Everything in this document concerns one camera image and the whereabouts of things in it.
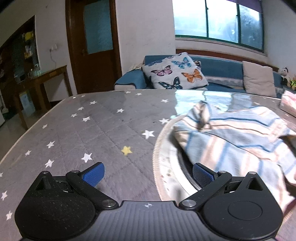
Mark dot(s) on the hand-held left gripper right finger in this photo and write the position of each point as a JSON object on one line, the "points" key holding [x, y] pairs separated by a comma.
{"points": [[202, 175]]}

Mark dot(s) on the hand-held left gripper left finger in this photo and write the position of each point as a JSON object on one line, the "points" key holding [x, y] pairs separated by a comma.
{"points": [[93, 175]]}

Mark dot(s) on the blue cream striped shirt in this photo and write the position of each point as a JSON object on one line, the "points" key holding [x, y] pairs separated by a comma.
{"points": [[231, 139]]}

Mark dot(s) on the round induction cooktop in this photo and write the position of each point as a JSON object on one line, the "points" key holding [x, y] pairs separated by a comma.
{"points": [[171, 162]]}

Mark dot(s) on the pale blue carton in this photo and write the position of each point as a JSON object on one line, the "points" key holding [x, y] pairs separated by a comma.
{"points": [[26, 103]]}

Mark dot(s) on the butterfly print pillow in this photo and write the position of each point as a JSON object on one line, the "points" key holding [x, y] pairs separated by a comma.
{"points": [[175, 71]]}

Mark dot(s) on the dark wooden door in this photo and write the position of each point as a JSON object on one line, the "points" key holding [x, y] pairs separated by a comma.
{"points": [[97, 67]]}

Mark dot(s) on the blue sofa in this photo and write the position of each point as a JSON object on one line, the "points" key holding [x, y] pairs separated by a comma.
{"points": [[219, 67]]}

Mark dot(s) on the wooden side table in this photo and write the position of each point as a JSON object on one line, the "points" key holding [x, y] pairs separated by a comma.
{"points": [[53, 73]]}

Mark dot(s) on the beige pillow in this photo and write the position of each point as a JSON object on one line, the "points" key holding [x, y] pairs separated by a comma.
{"points": [[259, 78]]}

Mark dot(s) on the pink tissue box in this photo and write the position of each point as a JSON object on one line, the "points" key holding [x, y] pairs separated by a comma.
{"points": [[289, 102]]}

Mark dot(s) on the white cloth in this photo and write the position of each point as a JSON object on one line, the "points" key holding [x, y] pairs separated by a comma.
{"points": [[135, 67]]}

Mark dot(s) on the green potted plant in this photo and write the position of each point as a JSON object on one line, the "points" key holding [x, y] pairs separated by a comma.
{"points": [[293, 83]]}

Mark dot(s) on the panda plush toy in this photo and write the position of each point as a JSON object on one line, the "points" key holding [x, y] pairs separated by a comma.
{"points": [[284, 71]]}

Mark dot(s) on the dark wooden cabinet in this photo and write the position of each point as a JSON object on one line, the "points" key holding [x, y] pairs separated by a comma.
{"points": [[13, 58]]}

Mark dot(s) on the green framed window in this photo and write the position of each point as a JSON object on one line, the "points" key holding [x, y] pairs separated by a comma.
{"points": [[219, 20]]}

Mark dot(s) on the purple curtain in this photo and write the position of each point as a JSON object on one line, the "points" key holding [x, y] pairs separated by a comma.
{"points": [[251, 3]]}

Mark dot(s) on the white wall socket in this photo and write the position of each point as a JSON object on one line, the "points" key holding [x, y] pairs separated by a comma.
{"points": [[53, 48]]}

